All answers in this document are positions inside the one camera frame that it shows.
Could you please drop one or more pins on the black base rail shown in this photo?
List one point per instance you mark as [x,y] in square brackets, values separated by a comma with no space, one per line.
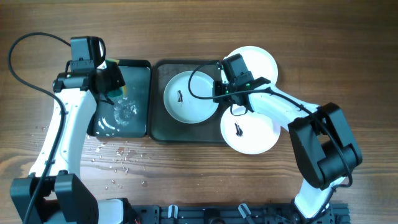
[277,213]

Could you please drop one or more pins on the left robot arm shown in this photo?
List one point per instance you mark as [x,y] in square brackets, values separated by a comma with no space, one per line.
[53,191]

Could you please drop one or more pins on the white plate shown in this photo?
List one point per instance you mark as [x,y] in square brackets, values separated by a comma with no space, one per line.
[261,63]
[181,105]
[247,132]

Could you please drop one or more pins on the dark grey plate tray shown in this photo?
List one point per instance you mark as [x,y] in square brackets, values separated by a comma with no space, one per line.
[161,126]

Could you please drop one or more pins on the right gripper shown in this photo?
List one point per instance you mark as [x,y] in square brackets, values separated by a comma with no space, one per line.
[219,92]

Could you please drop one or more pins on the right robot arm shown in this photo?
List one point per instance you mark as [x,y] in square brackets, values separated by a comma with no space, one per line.
[325,149]

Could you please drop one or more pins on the black water tray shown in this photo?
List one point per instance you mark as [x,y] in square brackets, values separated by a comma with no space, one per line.
[127,117]

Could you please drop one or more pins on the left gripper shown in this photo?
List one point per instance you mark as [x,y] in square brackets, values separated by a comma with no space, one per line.
[111,78]

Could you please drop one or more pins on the green yellow sponge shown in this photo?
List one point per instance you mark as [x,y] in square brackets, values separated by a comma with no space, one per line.
[116,86]

